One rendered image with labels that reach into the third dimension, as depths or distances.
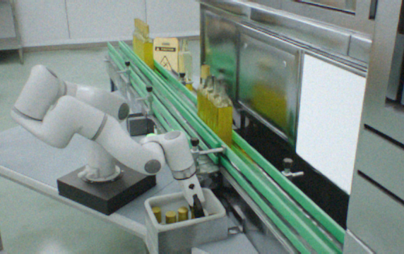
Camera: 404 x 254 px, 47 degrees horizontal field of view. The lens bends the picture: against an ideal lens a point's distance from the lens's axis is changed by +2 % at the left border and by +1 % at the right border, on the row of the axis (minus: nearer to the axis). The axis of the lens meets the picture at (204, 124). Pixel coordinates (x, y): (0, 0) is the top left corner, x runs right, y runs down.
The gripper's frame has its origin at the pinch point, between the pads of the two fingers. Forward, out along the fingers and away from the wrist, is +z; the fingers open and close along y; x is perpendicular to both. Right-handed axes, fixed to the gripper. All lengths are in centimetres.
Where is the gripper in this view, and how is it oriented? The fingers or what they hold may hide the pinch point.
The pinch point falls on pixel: (196, 210)
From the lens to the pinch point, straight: 148.6
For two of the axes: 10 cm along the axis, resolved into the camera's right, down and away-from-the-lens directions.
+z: 2.5, 8.6, 4.5
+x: -9.0, 3.7, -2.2
